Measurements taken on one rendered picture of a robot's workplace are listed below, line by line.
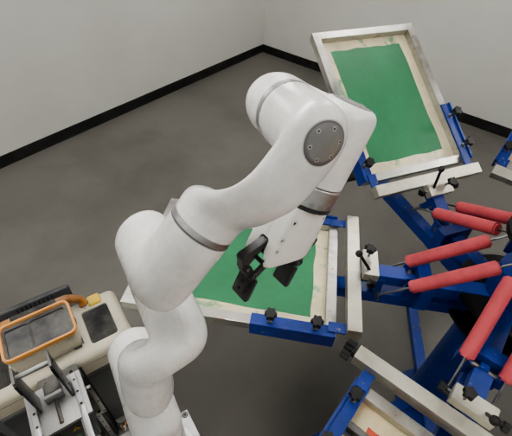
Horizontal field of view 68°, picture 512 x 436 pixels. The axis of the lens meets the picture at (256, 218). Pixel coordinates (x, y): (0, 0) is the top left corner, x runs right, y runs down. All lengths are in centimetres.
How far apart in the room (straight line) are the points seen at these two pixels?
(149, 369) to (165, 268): 17
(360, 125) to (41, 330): 130
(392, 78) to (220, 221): 182
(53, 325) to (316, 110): 130
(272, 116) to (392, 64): 184
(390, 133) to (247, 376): 154
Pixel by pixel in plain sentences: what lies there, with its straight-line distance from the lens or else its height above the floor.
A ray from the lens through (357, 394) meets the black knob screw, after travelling 127.
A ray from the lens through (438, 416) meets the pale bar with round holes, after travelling 136.
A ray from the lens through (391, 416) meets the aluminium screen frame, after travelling 136.
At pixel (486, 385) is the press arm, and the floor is 104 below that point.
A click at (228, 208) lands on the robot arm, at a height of 193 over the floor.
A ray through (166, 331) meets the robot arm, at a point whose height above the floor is 172.
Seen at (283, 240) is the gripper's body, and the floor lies 184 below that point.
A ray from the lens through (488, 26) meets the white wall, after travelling 479.
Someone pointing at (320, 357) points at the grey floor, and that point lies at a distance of 249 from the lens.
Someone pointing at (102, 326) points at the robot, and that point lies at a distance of 158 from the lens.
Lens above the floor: 221
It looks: 44 degrees down
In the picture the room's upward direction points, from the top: 3 degrees clockwise
